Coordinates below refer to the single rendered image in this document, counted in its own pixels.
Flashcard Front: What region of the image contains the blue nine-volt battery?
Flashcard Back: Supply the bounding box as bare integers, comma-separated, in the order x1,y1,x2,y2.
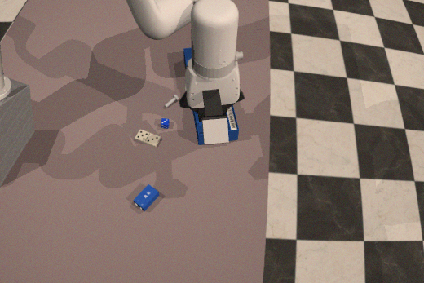
133,184,160,211

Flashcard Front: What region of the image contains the blue three-compartment bin rack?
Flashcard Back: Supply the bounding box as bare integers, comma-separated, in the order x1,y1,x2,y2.
183,48,239,145

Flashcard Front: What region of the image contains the blue die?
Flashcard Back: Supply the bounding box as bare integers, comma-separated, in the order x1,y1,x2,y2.
161,118,170,129

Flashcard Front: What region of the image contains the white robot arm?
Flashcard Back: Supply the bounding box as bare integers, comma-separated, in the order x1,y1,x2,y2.
0,0,243,144

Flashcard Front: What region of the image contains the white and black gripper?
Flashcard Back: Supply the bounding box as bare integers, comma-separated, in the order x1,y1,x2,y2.
179,59,245,122

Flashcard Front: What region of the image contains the cream domino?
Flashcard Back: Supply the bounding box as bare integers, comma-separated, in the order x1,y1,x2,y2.
135,130,161,147

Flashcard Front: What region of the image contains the grey metal bolt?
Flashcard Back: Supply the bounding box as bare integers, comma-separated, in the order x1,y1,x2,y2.
164,95,179,108

